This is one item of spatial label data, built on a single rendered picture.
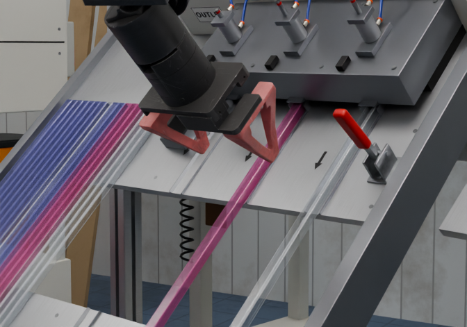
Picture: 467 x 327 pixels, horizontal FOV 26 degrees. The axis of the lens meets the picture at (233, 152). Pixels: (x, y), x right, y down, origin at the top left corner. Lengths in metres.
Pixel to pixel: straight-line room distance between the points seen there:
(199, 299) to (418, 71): 0.80
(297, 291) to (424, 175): 0.95
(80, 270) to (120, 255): 2.59
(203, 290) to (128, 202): 0.22
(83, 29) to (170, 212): 1.02
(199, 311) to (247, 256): 2.90
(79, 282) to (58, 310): 3.07
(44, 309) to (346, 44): 0.49
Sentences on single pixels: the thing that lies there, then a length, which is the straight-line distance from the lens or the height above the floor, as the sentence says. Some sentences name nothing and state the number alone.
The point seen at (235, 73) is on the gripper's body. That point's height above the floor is 1.13.
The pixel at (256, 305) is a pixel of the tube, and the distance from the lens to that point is 1.06.
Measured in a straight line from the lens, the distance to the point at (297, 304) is 2.02.
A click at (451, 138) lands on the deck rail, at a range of 1.14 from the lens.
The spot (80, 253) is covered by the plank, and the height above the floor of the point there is 0.29.
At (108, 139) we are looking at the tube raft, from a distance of 1.42.
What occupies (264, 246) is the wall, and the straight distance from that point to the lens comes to 4.65.
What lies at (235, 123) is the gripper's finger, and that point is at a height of 1.09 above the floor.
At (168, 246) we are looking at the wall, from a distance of 4.94.
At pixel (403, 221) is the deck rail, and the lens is 1.08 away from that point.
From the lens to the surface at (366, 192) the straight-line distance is 1.10.
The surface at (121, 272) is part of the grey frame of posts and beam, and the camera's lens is 1.74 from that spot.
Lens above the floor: 1.16
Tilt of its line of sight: 6 degrees down
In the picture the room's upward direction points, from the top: straight up
